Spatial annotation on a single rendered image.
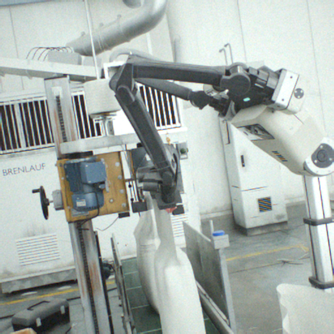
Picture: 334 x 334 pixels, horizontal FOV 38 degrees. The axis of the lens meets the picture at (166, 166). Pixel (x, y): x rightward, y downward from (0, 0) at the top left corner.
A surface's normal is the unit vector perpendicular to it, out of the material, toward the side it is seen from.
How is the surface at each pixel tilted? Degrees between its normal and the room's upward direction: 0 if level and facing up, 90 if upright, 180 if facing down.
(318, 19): 90
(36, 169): 90
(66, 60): 88
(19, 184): 90
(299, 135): 115
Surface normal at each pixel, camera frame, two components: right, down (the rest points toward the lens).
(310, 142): 0.54, 0.38
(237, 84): -0.09, 0.58
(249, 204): 0.15, 0.03
